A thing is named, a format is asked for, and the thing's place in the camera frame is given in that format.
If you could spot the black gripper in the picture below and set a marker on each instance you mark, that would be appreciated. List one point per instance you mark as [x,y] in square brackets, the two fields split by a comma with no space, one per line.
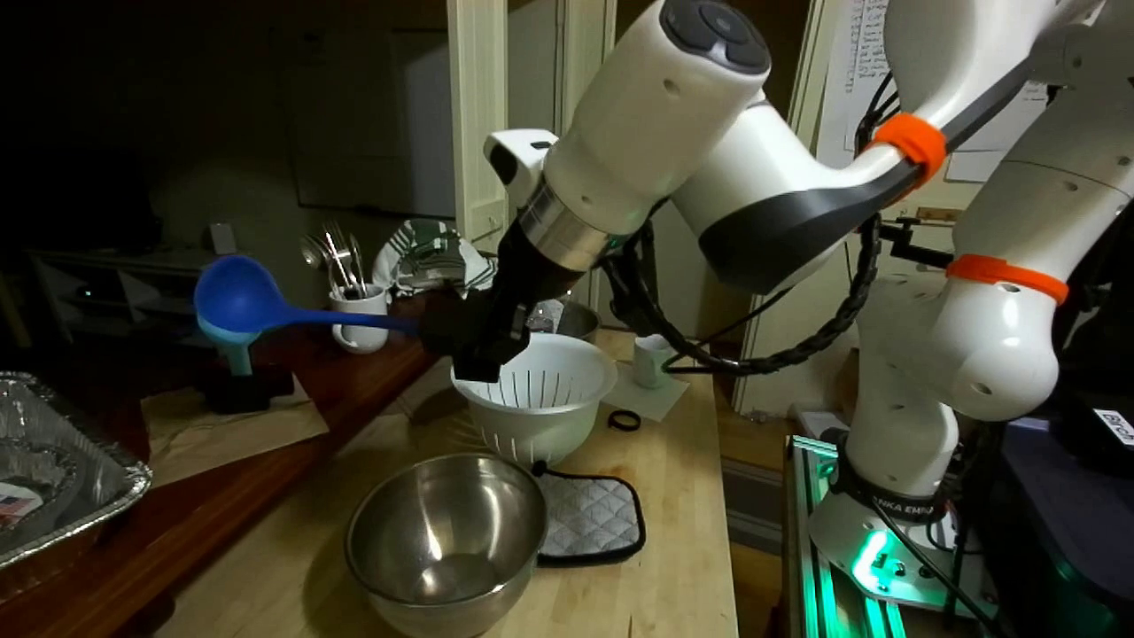
[527,279]

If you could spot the white folding door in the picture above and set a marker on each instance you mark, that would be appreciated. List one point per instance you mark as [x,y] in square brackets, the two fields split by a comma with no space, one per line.
[480,71]

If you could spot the metal robot base stand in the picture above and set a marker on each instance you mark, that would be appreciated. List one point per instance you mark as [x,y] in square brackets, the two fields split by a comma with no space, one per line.
[815,569]

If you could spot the white plastic colander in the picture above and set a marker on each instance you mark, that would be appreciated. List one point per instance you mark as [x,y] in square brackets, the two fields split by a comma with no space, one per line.
[555,395]

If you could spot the grey quilted pot holder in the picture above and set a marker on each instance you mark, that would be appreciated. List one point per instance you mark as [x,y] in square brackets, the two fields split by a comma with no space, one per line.
[591,520]

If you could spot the light wooden cutting board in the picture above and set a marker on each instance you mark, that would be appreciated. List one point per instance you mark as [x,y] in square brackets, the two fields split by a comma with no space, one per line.
[225,446]

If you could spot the aluminium foil tray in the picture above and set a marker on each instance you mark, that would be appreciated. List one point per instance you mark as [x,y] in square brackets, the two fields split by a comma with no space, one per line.
[58,474]

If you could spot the white wall paper sheet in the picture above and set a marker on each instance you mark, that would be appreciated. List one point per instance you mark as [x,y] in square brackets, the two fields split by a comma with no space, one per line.
[871,58]
[977,163]

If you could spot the black cloth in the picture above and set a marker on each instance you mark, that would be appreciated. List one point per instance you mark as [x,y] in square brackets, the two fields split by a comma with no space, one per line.
[248,393]

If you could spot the black equipment box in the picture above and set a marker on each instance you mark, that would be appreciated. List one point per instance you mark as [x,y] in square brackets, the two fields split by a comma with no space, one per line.
[1066,533]

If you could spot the dark blue plastic ladle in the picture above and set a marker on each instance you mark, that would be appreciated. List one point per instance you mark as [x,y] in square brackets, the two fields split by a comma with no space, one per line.
[235,300]

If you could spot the small teal plastic scoop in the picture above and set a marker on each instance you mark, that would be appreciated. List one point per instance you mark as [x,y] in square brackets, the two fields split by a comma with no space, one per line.
[240,357]

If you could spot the silver metal spoon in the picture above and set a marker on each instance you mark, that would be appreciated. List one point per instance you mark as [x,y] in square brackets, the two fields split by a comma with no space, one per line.
[311,253]

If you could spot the grey shelf unit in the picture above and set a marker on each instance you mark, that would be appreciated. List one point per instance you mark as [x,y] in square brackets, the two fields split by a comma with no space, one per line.
[153,294]

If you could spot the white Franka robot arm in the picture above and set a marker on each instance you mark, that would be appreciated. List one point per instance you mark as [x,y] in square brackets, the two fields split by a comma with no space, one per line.
[1003,343]

